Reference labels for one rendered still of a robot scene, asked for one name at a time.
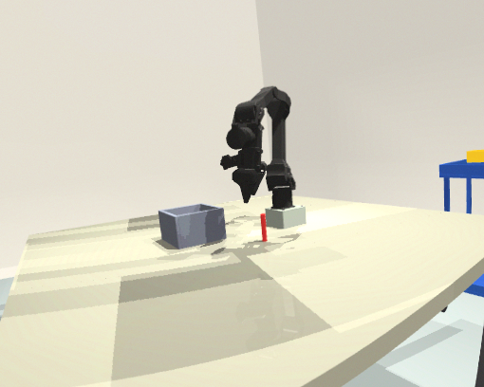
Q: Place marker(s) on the red peg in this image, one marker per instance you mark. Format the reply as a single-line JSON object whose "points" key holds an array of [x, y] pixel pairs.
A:
{"points": [[263, 227]]}

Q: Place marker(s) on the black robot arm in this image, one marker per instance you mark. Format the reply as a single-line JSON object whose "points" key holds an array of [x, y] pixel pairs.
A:
{"points": [[247, 131]]}

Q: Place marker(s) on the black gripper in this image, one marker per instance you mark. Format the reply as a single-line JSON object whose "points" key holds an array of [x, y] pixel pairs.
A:
{"points": [[249, 176]]}

